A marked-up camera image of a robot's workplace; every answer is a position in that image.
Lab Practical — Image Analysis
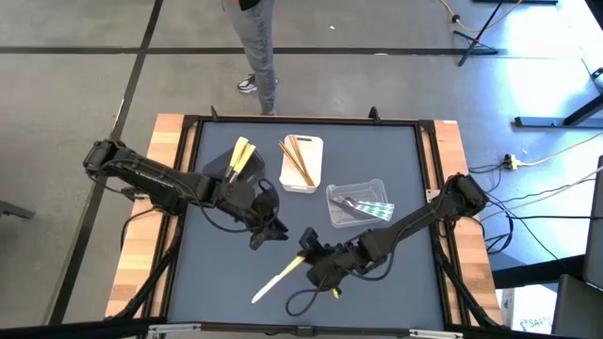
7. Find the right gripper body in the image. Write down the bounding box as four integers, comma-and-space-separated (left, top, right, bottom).
305, 242, 373, 289

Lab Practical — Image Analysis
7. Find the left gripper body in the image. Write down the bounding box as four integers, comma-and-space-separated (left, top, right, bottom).
209, 176, 279, 227

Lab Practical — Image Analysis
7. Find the smoky dark plastic bin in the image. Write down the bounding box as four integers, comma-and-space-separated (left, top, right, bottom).
202, 143, 266, 189

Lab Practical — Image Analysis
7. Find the green-patterned handle fork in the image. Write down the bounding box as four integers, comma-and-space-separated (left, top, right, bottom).
334, 196, 392, 222

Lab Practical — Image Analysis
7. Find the wooden utensil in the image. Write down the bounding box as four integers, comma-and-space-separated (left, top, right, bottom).
278, 139, 316, 188
286, 135, 315, 186

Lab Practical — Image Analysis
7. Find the blue-grey table mat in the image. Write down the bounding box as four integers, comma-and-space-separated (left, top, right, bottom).
168, 121, 447, 331

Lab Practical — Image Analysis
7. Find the white plastic bin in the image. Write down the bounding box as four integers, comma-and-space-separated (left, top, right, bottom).
278, 134, 325, 195

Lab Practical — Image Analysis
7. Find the clear plastic bin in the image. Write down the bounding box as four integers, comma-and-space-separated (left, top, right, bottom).
325, 177, 391, 230

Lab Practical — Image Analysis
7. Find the wooden table side board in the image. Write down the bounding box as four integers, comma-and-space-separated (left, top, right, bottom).
432, 120, 503, 326
106, 112, 186, 319

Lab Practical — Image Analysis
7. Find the person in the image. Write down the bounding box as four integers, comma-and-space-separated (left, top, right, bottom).
220, 0, 280, 117

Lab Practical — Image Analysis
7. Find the white cardboard box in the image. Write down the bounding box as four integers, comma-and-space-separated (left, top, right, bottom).
498, 285, 556, 336

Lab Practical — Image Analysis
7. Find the black desk foot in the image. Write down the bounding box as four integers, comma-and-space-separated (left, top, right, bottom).
491, 253, 588, 290
513, 91, 603, 129

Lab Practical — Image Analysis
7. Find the black floor stand foot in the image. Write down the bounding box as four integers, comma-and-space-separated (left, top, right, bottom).
0, 199, 37, 220

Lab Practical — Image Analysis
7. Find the grey computer desk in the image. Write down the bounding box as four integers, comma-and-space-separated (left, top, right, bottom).
582, 154, 603, 289

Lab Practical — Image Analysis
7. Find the black tripod stand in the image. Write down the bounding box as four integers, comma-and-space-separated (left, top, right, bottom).
451, 0, 501, 68

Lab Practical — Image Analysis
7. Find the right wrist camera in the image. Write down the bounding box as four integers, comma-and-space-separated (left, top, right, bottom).
299, 226, 324, 250

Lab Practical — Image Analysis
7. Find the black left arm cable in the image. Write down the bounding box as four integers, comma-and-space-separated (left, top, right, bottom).
200, 177, 282, 235

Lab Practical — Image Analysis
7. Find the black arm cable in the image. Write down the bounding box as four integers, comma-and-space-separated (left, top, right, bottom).
200, 177, 282, 235
285, 276, 334, 317

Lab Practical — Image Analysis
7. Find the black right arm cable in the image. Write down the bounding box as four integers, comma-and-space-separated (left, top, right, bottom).
285, 276, 334, 317

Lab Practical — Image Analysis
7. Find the silver aluminium camera bar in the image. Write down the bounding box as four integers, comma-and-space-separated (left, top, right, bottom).
148, 322, 465, 339

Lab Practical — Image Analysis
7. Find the black table frame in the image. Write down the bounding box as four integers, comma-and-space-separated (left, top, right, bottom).
143, 105, 467, 331

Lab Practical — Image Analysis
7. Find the black diagonal frame strut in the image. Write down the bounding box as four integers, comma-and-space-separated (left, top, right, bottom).
112, 225, 183, 321
432, 225, 501, 329

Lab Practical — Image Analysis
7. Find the black floor cable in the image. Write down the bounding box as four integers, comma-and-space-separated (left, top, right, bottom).
468, 162, 562, 263
489, 214, 603, 222

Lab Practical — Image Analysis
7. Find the yellow extension cable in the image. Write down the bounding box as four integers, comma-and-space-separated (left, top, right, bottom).
517, 130, 603, 169

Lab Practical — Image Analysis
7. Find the grey floor cable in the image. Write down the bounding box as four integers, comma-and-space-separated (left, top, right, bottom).
478, 165, 603, 222

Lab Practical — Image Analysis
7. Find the yellow hanging cable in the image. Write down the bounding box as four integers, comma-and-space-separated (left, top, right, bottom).
437, 0, 525, 34

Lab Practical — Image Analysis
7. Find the grey desk frame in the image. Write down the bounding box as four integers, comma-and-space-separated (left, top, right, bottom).
577, 37, 603, 95

